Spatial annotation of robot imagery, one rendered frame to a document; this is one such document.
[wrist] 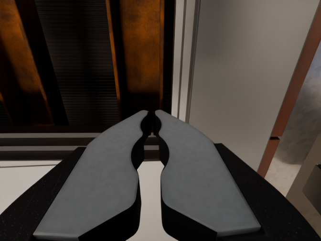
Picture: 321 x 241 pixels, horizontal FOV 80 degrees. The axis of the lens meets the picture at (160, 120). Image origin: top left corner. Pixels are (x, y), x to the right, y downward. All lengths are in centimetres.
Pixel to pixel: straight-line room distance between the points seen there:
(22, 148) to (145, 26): 25
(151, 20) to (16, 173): 28
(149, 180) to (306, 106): 37
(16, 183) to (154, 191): 17
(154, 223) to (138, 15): 32
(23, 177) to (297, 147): 54
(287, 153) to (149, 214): 38
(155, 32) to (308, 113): 36
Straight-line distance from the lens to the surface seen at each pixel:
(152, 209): 29
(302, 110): 50
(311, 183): 57
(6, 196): 33
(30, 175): 28
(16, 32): 42
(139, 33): 35
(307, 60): 27
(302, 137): 55
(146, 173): 24
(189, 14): 18
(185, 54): 19
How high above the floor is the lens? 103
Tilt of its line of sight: 59 degrees down
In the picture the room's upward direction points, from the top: 178 degrees clockwise
